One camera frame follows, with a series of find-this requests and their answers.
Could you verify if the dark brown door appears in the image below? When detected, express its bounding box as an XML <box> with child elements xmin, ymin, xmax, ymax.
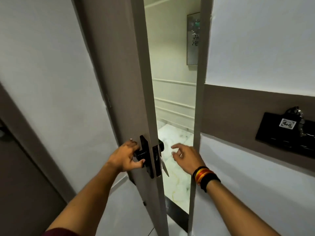
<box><xmin>0</xmin><ymin>119</ymin><xmax>68</xmax><ymax>236</ymax></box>

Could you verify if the maroon sleeve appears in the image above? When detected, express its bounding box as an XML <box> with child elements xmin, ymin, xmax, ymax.
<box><xmin>45</xmin><ymin>227</ymin><xmax>80</xmax><ymax>236</ymax></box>

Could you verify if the black door threshold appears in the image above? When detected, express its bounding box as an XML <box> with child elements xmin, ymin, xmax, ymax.
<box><xmin>164</xmin><ymin>195</ymin><xmax>190</xmax><ymax>233</ymax></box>

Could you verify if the thin black bangle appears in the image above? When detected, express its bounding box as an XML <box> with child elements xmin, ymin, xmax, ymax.
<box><xmin>192</xmin><ymin>166</ymin><xmax>209</xmax><ymax>179</ymax></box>

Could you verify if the metal key bunch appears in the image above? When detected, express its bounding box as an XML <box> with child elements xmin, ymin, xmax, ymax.
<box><xmin>285</xmin><ymin>106</ymin><xmax>306</xmax><ymax>137</ymax></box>

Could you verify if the white key tag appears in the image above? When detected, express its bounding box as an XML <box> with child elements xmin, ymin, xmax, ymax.
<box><xmin>279</xmin><ymin>118</ymin><xmax>296</xmax><ymax>130</ymax></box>

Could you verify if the red and yellow bangle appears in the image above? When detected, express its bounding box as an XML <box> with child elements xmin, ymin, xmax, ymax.
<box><xmin>194</xmin><ymin>169</ymin><xmax>215</xmax><ymax>186</ymax></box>

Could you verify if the grey door frame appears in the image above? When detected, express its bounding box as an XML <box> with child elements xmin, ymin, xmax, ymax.
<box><xmin>188</xmin><ymin>0</ymin><xmax>214</xmax><ymax>236</ymax></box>

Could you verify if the black wristband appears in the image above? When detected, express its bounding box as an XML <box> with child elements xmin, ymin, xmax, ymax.
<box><xmin>200</xmin><ymin>174</ymin><xmax>221</xmax><ymax>193</ymax></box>

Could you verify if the grey-brown door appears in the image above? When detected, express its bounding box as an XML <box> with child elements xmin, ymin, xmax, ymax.
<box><xmin>71</xmin><ymin>0</ymin><xmax>171</xmax><ymax>236</ymax></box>

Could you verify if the black wall key holder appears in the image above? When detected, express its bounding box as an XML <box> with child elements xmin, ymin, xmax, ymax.
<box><xmin>255</xmin><ymin>111</ymin><xmax>315</xmax><ymax>159</ymax></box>

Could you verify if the person's right forearm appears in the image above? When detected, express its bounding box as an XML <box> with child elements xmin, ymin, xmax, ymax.
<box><xmin>206</xmin><ymin>180</ymin><xmax>281</xmax><ymax>236</ymax></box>

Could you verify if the person's left forearm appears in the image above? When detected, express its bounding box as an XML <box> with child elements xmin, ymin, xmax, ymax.
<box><xmin>46</xmin><ymin>162</ymin><xmax>121</xmax><ymax>234</ymax></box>

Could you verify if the person's right hand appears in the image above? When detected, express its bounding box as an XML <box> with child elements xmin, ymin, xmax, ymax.
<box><xmin>170</xmin><ymin>143</ymin><xmax>206</xmax><ymax>176</ymax></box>

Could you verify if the black door handle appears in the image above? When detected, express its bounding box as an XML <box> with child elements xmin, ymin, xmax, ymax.
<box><xmin>134</xmin><ymin>149</ymin><xmax>146</xmax><ymax>163</ymax></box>

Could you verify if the silver outer door lever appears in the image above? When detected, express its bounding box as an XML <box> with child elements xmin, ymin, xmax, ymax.
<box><xmin>160</xmin><ymin>155</ymin><xmax>170</xmax><ymax>177</ymax></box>

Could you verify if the framed wall picture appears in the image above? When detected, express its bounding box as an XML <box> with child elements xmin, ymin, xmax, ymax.
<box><xmin>186</xmin><ymin>12</ymin><xmax>201</xmax><ymax>66</ymax></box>

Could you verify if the black door lock plate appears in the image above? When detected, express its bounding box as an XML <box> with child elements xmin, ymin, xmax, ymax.
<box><xmin>139</xmin><ymin>135</ymin><xmax>155</xmax><ymax>179</ymax></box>

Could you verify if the person's left hand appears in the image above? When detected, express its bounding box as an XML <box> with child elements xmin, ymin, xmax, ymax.
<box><xmin>108</xmin><ymin>139</ymin><xmax>146</xmax><ymax>173</ymax></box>

